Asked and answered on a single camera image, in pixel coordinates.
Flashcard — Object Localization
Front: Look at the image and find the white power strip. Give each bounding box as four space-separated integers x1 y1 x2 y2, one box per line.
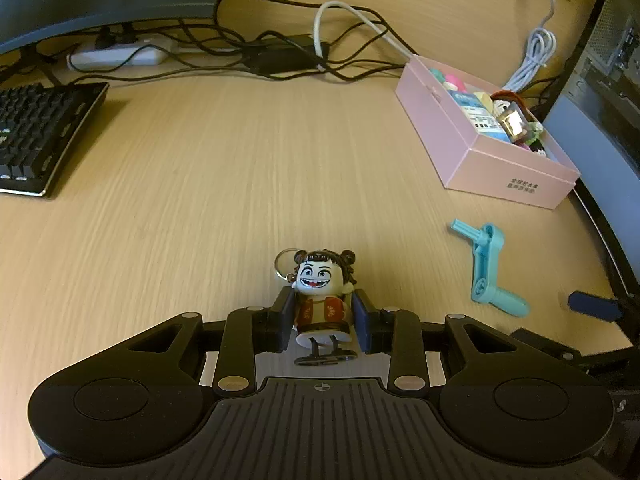
66 37 177 72

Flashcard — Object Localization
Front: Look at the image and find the cartoon boy figure keychain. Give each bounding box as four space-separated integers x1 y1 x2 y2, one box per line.
274 248 357 367

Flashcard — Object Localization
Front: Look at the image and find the red haired doll green dress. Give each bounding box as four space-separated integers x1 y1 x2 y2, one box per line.
490 90 547 157

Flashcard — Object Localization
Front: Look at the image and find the pink cardboard box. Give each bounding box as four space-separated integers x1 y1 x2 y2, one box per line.
396 55 580 209

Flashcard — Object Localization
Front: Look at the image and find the blue white mask packet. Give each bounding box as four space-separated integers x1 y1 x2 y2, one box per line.
448 90 510 143

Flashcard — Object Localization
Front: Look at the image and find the black mechanical keyboard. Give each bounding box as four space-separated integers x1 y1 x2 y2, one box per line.
0 82 108 197

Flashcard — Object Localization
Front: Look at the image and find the white computer case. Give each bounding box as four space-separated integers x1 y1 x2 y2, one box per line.
544 0 639 295

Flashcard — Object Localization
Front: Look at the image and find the teal hand crank toy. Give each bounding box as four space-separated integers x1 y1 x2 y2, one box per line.
449 219 529 318

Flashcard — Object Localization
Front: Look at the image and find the blue pink plush toy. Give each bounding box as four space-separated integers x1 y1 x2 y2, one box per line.
430 67 466 92

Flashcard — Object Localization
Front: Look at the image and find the white coiled cable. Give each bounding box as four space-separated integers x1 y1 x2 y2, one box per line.
501 0 559 92

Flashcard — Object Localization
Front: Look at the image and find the black power adapter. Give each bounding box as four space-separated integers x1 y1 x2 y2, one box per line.
243 34 318 76

